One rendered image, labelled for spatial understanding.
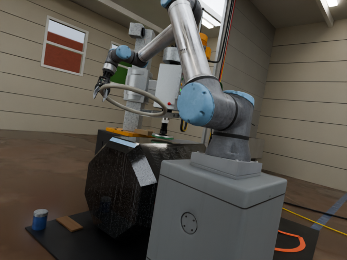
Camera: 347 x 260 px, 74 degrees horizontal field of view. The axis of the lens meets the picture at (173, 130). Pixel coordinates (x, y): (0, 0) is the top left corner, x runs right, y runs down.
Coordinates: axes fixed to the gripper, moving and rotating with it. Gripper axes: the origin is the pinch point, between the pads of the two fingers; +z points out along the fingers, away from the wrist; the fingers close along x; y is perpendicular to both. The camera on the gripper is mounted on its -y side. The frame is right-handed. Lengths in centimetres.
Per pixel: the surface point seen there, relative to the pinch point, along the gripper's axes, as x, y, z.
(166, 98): 49, -43, -33
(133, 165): 37, -9, 36
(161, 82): 41, -43, -46
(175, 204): 52, 69, 50
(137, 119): 32, -122, -25
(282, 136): 419, -370, -164
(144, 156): 42, -10, 28
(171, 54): 41, -30, -70
